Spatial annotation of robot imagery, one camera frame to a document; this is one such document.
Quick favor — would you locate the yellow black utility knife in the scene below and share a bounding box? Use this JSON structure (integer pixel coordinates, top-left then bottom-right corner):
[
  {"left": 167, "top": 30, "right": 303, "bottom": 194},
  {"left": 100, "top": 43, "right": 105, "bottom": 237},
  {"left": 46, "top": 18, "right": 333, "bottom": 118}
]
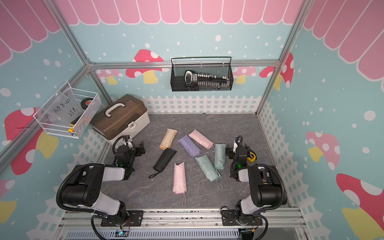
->
[{"left": 68, "top": 116, "right": 81, "bottom": 134}]

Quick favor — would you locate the brown white tool box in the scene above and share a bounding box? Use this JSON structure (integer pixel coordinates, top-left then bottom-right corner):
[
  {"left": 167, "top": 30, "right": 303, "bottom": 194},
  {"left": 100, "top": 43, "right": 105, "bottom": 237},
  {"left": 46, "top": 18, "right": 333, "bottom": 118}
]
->
[{"left": 91, "top": 94, "right": 150, "bottom": 145}]

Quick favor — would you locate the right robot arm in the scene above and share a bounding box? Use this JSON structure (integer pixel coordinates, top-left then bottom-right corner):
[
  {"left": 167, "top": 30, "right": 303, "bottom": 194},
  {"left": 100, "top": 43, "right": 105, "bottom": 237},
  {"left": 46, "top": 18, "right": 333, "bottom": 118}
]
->
[{"left": 220, "top": 136, "right": 288, "bottom": 226}]

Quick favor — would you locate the black tape roll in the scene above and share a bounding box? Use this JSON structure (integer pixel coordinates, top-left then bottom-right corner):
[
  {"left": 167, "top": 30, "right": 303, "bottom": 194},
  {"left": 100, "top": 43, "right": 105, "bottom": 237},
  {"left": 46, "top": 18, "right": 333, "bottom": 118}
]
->
[{"left": 81, "top": 98, "right": 93, "bottom": 110}]

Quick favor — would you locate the beige sleeved umbrella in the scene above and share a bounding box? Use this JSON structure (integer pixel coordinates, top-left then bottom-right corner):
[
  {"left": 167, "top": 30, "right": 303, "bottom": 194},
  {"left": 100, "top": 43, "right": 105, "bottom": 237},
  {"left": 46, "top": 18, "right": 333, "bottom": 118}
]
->
[{"left": 159, "top": 129, "right": 178, "bottom": 150}]

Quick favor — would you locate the socket set in basket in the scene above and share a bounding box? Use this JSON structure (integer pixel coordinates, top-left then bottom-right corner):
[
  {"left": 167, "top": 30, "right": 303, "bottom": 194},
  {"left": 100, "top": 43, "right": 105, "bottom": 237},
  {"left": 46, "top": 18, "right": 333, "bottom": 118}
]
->
[{"left": 184, "top": 71, "right": 231, "bottom": 90}]

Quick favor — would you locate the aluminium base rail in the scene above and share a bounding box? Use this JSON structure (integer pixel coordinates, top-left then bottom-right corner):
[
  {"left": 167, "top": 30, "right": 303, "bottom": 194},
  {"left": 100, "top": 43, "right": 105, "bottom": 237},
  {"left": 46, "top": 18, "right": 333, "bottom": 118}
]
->
[{"left": 56, "top": 207, "right": 310, "bottom": 240}]

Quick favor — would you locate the mint sleeved umbrella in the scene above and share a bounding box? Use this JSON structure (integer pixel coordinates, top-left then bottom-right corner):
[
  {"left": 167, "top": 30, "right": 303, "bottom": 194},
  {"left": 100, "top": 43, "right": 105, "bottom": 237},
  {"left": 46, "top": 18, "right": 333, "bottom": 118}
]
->
[
  {"left": 214, "top": 144, "right": 226, "bottom": 170},
  {"left": 195, "top": 155, "right": 224, "bottom": 190}
]

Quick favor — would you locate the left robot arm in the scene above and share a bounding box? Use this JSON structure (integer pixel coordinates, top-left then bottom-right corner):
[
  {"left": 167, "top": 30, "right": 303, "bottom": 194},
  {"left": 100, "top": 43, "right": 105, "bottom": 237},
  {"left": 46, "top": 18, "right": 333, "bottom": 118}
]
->
[{"left": 56, "top": 135, "right": 146, "bottom": 226}]

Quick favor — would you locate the black umbrella sleeve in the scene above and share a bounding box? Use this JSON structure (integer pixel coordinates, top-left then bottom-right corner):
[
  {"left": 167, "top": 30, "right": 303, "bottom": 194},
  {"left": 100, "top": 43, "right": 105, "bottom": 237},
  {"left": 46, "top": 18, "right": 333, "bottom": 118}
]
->
[{"left": 149, "top": 149, "right": 177, "bottom": 179}]

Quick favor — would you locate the clear plastic wall bin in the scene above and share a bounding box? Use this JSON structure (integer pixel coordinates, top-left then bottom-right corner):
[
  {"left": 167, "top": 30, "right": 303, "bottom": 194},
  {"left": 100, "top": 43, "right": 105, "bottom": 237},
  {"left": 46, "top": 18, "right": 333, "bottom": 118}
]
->
[{"left": 33, "top": 82, "right": 102, "bottom": 139}]

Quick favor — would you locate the mint sleeved umbrella left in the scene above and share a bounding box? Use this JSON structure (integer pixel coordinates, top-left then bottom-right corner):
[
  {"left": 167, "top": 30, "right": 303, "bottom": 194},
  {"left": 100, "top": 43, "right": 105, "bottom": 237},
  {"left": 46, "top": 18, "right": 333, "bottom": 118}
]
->
[{"left": 195, "top": 155, "right": 224, "bottom": 190}]

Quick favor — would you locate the yellow tape measure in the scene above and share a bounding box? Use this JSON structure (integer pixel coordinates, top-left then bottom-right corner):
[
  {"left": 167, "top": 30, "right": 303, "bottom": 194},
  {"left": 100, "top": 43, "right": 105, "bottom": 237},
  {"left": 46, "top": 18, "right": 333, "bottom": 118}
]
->
[{"left": 247, "top": 151, "right": 257, "bottom": 163}]

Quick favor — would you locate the mint sleeved umbrella right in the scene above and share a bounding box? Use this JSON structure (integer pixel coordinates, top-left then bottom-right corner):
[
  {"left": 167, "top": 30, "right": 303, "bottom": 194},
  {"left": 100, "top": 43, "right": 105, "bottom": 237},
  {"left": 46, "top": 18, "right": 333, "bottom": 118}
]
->
[{"left": 214, "top": 144, "right": 226, "bottom": 170}]

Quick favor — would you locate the purple sleeved umbrella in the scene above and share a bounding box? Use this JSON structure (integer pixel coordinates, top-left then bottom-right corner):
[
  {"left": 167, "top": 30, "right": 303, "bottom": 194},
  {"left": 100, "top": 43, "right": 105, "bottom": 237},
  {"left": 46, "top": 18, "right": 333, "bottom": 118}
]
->
[{"left": 178, "top": 135, "right": 209, "bottom": 158}]

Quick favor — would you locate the black wire wall basket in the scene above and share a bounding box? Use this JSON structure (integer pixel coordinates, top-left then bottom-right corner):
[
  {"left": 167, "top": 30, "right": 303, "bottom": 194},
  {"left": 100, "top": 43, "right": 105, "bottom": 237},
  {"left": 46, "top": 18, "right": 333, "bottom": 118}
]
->
[{"left": 170, "top": 57, "right": 234, "bottom": 92}]

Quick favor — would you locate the light pink umbrella sleeve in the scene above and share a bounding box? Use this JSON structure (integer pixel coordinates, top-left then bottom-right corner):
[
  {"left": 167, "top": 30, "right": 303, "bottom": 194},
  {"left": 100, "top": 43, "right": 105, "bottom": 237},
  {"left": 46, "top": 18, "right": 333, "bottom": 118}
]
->
[{"left": 173, "top": 162, "right": 187, "bottom": 207}]

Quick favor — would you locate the pink sleeved umbrella rear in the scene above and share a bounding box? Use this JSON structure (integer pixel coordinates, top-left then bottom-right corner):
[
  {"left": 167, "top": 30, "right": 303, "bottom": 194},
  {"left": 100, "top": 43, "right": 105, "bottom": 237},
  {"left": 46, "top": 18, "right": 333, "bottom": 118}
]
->
[{"left": 188, "top": 129, "right": 215, "bottom": 152}]

